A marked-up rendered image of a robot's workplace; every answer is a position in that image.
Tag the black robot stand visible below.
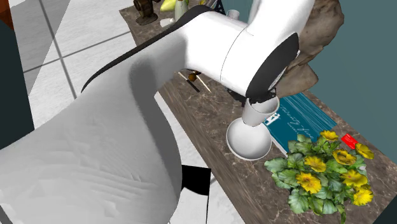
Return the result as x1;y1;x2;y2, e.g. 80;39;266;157
181;165;212;197

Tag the white bowl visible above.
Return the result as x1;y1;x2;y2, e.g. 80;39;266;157
226;118;273;161

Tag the dark blue lattice tower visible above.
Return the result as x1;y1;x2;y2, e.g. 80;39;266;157
212;0;226;15

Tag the pale green bottle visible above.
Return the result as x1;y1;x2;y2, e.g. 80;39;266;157
174;0;190;22

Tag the wooden stick with brown ball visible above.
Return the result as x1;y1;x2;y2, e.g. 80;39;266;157
188;71;212;94

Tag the brown rock-shaped figure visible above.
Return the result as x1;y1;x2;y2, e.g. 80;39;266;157
275;0;345;99

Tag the yellow-green fruit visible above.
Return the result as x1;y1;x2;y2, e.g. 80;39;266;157
160;0;178;13

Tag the small red card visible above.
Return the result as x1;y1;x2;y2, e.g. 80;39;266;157
340;133;359;150

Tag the teal book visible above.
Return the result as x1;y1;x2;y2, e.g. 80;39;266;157
263;92;338;156

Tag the yellow flower plant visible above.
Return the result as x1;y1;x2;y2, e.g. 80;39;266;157
264;130;375;224

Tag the small white container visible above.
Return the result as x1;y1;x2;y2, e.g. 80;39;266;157
160;17;176;29

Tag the dark brown figure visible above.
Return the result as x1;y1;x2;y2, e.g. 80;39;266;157
132;0;162;26

